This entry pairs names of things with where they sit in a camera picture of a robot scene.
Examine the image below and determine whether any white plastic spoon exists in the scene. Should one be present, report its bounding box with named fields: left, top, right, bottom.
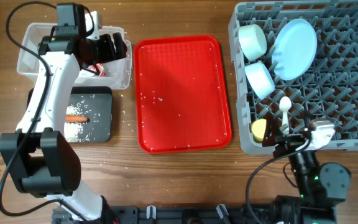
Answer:
left=279, top=96, right=291, bottom=134

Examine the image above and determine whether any yellow plastic cup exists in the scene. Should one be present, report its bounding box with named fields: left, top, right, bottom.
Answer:
left=250, top=118, right=267, bottom=143

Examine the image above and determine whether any black plastic tray bin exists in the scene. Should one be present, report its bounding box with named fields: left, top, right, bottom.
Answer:
left=26, top=86, right=114, bottom=144

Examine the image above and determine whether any orange carrot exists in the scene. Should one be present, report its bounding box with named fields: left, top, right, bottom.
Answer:
left=65, top=114, right=89, bottom=123

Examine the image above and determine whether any light blue plate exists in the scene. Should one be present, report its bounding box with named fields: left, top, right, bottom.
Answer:
left=271, top=19, right=317, bottom=80

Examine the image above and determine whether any clear plastic bin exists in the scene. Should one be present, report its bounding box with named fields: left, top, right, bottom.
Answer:
left=17, top=23, right=132, bottom=90

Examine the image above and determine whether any red serving tray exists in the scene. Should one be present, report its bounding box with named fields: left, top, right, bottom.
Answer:
left=134, top=35, right=232, bottom=154

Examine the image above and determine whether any red snack wrapper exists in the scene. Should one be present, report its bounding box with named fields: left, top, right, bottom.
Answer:
left=88, top=63, right=105, bottom=77

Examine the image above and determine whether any grey dishwasher rack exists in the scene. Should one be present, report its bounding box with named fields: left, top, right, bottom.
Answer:
left=228, top=1, right=358, bottom=154

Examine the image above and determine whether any light blue bowl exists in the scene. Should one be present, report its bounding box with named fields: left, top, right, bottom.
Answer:
left=244, top=62, right=275, bottom=100

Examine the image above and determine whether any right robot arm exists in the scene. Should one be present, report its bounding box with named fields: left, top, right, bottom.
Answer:
left=262, top=118, right=351, bottom=223

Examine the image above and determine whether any green bowl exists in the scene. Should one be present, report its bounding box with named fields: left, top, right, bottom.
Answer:
left=238, top=24, right=267, bottom=61

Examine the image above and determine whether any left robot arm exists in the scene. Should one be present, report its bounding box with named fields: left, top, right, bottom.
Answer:
left=0, top=3, right=127, bottom=223

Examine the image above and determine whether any white rice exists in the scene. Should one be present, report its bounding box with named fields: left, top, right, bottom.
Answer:
left=64, top=94, right=101, bottom=143

